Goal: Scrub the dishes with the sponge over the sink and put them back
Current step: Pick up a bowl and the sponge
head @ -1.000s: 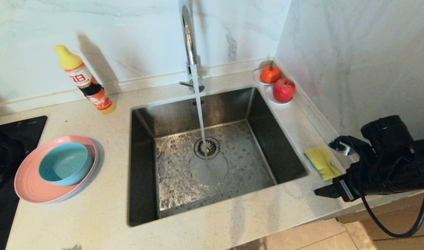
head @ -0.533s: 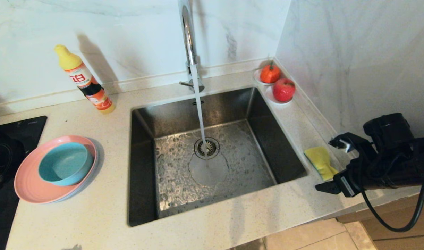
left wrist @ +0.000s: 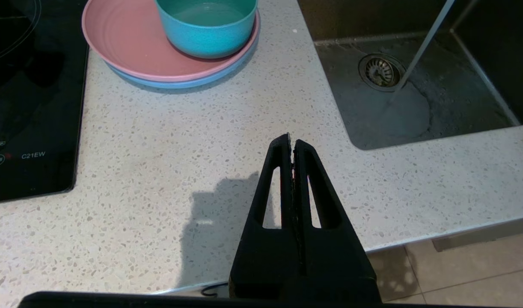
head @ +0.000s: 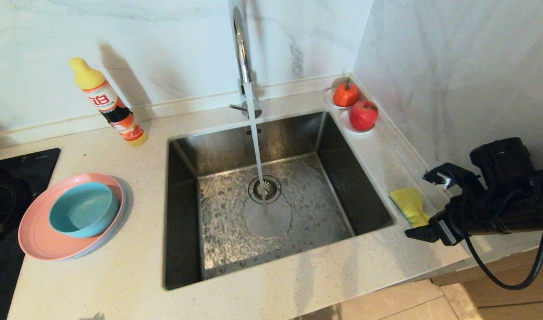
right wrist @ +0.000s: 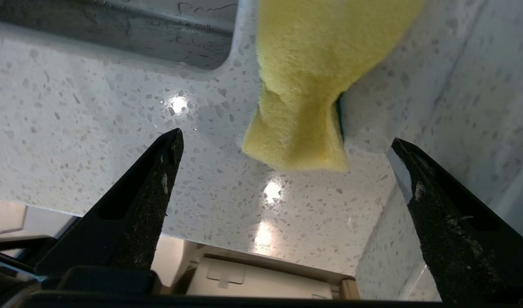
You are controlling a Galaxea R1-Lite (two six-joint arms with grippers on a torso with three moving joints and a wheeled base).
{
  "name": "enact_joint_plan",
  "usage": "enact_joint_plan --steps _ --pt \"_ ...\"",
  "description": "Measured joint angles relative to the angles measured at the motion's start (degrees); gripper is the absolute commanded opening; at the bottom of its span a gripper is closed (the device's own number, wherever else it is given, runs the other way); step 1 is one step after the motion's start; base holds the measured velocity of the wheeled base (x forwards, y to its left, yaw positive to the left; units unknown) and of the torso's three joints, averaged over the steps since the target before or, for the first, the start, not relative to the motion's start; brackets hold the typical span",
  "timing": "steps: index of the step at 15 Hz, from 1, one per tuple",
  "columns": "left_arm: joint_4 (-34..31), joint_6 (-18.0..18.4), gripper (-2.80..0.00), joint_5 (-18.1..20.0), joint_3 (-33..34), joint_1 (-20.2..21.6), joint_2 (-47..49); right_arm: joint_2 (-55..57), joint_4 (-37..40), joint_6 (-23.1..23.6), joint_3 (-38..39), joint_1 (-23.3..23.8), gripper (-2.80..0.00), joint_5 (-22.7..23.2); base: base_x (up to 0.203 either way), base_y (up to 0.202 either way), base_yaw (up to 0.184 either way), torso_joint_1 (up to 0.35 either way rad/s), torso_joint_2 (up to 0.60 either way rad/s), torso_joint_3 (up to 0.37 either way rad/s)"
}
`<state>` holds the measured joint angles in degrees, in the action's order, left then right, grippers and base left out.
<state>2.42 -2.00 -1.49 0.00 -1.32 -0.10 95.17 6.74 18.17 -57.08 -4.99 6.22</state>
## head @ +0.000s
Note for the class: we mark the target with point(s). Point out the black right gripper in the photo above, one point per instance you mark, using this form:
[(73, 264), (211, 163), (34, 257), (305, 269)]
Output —
[(451, 229)]

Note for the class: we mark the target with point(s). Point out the yellow green sponge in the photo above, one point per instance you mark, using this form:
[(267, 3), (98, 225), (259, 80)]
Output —
[(409, 204)]

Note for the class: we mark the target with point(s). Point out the chrome faucet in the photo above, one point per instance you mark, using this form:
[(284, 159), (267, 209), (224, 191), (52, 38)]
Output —
[(241, 49)]

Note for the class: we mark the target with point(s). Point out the blue bowl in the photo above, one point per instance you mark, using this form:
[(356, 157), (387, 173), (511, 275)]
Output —
[(82, 213)]

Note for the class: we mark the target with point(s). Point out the orange detergent bottle yellow cap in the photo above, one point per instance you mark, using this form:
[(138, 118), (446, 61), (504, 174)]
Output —
[(106, 100)]

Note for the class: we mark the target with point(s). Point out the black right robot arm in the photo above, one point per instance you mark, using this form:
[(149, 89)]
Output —
[(511, 195)]

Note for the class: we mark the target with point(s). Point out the stainless steel sink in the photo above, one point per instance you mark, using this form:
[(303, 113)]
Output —
[(298, 231)]

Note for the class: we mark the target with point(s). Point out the metal sink drain strainer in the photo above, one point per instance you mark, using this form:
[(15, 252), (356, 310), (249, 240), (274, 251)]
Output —
[(271, 191)]

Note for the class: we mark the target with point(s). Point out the brown wooden cabinet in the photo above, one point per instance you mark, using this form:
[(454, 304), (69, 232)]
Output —
[(489, 298)]

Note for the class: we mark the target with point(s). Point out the small white dish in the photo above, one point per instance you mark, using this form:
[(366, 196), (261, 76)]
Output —
[(349, 126), (328, 97)]

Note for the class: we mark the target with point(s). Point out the red toy apple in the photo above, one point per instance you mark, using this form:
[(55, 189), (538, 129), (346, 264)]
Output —
[(363, 114)]

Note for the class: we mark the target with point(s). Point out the orange toy persimmon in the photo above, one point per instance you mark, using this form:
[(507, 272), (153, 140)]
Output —
[(345, 94)]

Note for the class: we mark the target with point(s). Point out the clear water stream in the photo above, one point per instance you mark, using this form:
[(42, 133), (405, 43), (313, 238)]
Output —
[(255, 138)]

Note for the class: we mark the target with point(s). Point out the light blue plate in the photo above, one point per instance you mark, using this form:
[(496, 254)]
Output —
[(116, 229)]

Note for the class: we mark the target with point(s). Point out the pink plate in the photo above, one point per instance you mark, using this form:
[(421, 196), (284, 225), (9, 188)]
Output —
[(36, 242)]

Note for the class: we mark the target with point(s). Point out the black induction cooktop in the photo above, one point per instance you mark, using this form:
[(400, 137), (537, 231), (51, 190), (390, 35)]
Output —
[(5, 266)]

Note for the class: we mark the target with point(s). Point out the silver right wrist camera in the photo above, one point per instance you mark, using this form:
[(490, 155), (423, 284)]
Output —
[(445, 178)]

